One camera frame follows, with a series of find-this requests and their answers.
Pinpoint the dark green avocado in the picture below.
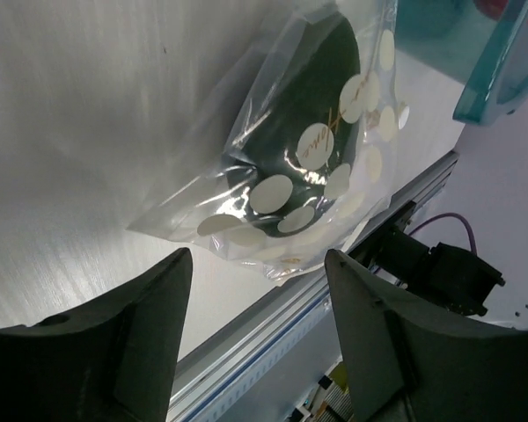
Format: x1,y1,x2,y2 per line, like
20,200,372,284
223,12,361,238

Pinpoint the red apple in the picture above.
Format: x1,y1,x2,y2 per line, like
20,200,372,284
473,0,528,25

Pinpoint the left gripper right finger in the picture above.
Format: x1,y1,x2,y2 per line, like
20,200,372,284
325,250,528,421

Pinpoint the clear zip top bag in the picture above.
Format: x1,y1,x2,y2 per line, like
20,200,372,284
129,1,399,283

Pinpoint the white slotted cable duct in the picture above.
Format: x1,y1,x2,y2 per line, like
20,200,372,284
184,298,331,422

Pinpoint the teal plastic tray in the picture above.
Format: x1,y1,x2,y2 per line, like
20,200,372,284
395,0,528,126

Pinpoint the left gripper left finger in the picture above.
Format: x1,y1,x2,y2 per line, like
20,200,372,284
0,248,193,421

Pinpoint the aluminium mounting rail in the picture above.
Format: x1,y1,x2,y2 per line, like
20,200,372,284
169,149,461,422

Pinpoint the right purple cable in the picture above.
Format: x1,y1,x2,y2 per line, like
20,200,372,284
411,212,479,256

